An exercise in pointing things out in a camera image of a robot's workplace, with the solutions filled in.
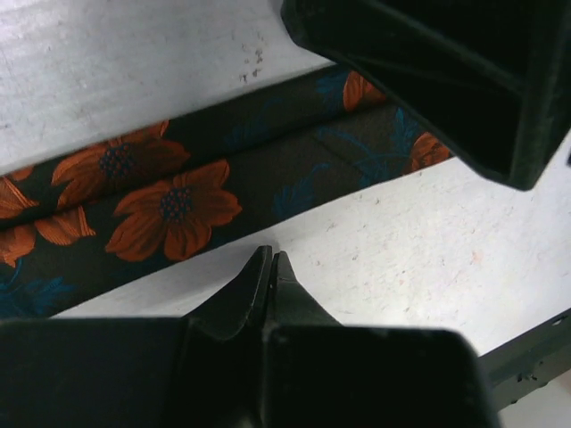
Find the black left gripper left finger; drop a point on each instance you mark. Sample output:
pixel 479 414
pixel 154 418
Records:
pixel 223 352

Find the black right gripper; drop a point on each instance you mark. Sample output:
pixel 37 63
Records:
pixel 490 79

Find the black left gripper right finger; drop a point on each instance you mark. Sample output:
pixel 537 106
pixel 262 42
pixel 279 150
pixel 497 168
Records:
pixel 295 363

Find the dark floral orange tie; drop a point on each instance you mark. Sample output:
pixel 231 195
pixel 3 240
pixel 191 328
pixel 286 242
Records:
pixel 80 225

